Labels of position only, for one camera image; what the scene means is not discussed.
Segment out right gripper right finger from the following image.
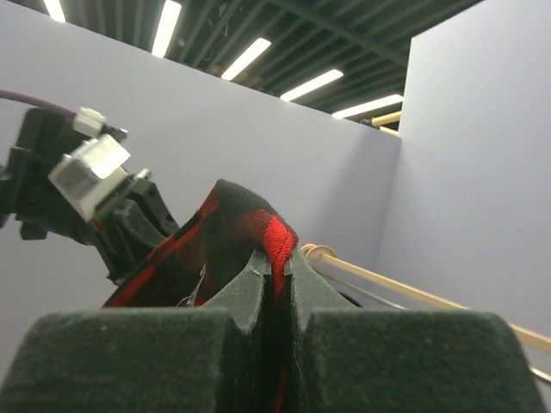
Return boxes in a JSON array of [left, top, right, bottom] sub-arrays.
[[284, 251, 546, 412]]

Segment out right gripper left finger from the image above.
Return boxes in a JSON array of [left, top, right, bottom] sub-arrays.
[[1, 252, 271, 412]]

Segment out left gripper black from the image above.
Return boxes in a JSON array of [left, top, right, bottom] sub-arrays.
[[1, 108, 178, 285]]

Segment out red black plaid shirt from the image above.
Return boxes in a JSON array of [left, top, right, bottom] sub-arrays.
[[106, 179, 298, 412]]

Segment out wooden clothes rack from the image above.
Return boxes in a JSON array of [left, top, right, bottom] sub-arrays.
[[300, 111, 550, 388]]

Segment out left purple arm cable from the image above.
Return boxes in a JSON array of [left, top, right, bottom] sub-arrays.
[[0, 88, 78, 120]]

